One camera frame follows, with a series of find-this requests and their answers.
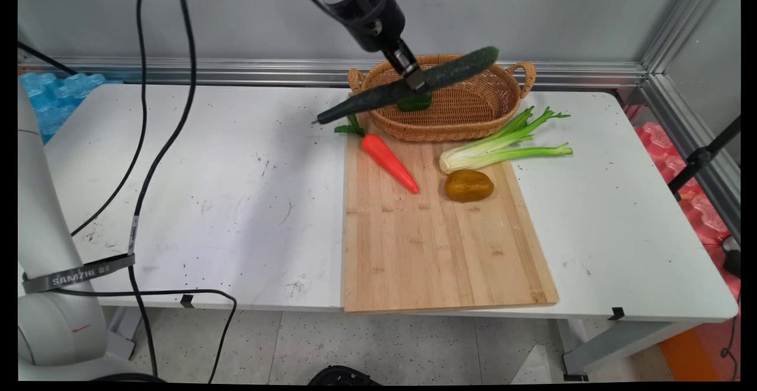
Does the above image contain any orange toy carrot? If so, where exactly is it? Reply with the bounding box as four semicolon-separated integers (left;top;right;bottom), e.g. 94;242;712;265
334;115;420;195

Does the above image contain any red foam mat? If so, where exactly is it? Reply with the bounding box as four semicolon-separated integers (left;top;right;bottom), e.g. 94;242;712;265
624;104;741;381

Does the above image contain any black diagonal cable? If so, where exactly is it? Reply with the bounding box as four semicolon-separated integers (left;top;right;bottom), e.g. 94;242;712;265
18;41;79;77

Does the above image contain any brown potato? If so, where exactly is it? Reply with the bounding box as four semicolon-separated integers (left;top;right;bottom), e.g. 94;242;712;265
444;170;495;203

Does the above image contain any dark green cucumber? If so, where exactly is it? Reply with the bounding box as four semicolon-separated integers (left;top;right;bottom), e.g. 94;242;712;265
313;46;500;125

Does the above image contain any woven wicker basket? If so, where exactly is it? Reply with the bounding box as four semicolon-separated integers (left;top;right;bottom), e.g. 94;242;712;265
347;54;537;143

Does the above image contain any grey SAMZHE velcro strap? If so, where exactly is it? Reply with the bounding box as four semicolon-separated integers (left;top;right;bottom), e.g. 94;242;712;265
22;253;137;295

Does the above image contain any black tripod stand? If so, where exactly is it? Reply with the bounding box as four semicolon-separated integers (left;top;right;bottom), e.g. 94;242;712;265
668;116;741;202

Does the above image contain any bamboo cutting board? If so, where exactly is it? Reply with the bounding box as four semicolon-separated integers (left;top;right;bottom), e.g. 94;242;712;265
342;113;560;314

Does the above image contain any grey table leg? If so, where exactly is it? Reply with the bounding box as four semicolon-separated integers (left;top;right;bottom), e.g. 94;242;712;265
556;319;704;381

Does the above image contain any thin black hanging cable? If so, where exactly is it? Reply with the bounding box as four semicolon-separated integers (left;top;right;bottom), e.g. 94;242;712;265
70;0;148;238

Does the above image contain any green vegetable in basket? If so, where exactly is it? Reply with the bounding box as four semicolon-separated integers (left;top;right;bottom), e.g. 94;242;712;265
397;93;434;112

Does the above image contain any blue foam mat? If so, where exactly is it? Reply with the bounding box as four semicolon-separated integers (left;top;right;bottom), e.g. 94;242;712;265
18;72;107;144

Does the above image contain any black looped cable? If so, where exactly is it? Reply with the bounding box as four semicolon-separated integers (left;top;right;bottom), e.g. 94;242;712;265
52;287;238;383

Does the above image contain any black cable with white label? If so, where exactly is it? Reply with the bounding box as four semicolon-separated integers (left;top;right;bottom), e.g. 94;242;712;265
127;0;198;379

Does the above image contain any green celery stalk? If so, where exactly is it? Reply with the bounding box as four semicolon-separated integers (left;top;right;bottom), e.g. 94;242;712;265
439;106;574;175

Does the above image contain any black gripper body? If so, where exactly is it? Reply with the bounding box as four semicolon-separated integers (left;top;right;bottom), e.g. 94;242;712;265
332;0;409;56

